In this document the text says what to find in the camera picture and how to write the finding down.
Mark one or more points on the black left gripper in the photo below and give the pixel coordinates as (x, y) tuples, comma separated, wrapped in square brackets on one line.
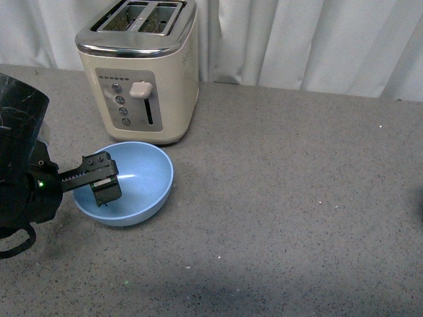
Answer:
[(33, 191)]

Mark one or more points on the blue bowl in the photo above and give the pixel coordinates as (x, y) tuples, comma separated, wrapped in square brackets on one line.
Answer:
[(145, 177)]

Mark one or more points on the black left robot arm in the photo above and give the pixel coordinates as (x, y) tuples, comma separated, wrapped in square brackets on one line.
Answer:
[(23, 108)]

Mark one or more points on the cream two-slot toaster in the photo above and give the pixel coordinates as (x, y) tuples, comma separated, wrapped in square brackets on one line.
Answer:
[(141, 60)]

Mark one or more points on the white curtain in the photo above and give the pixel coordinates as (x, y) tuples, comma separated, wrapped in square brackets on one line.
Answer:
[(360, 48)]

